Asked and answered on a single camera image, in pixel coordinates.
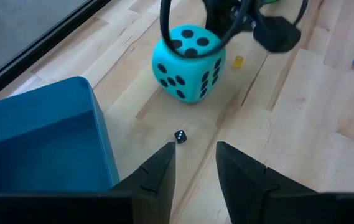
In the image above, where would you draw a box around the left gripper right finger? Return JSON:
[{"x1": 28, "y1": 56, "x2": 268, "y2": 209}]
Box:
[{"x1": 215, "y1": 141, "x2": 354, "y2": 224}]

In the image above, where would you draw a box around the small yellow die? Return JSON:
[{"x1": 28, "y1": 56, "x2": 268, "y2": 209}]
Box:
[{"x1": 233, "y1": 55, "x2": 245, "y2": 70}]

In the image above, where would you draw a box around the large teal foam die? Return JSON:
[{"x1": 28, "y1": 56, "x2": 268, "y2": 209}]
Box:
[{"x1": 151, "y1": 24, "x2": 226, "y2": 104}]

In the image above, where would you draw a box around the black aluminium table frame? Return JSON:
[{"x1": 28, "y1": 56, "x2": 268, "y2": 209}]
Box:
[{"x1": 0, "y1": 0, "x2": 112, "y2": 105}]

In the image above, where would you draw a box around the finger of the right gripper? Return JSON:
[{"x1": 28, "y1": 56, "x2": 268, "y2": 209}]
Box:
[{"x1": 253, "y1": 15, "x2": 302, "y2": 54}]

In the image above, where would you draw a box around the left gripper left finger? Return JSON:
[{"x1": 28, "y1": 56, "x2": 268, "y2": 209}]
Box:
[{"x1": 0, "y1": 141, "x2": 177, "y2": 224}]

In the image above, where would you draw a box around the small black die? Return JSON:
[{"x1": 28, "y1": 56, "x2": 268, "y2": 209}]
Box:
[{"x1": 174, "y1": 129, "x2": 187, "y2": 144}]

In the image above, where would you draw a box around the blue plastic bin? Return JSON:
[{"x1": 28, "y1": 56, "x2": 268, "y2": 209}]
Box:
[{"x1": 0, "y1": 76, "x2": 121, "y2": 197}]

